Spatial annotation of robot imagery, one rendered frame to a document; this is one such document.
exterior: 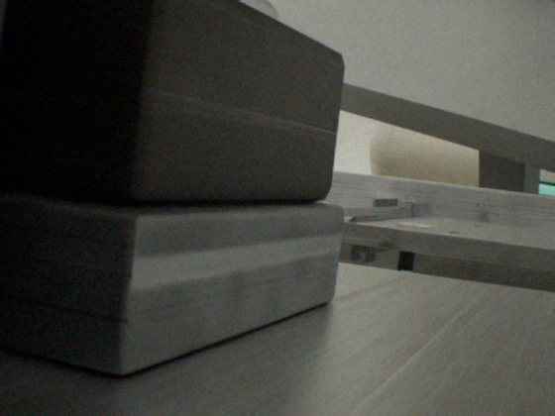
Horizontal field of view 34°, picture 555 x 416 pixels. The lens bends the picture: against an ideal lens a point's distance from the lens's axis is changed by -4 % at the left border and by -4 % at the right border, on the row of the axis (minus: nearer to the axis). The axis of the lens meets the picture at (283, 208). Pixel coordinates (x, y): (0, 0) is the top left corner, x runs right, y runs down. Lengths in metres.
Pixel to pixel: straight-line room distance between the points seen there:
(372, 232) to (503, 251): 0.06
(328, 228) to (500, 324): 0.04
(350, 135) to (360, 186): 1.21
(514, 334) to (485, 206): 0.45
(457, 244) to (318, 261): 0.27
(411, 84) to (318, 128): 0.78
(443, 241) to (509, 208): 0.19
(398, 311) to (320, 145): 0.03
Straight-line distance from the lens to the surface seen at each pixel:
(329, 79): 0.16
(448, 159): 1.36
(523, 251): 0.42
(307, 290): 0.15
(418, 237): 0.42
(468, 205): 0.61
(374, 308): 0.17
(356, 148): 1.80
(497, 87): 0.93
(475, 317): 0.17
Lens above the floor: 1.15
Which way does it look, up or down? 42 degrees down
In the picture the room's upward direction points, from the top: 11 degrees counter-clockwise
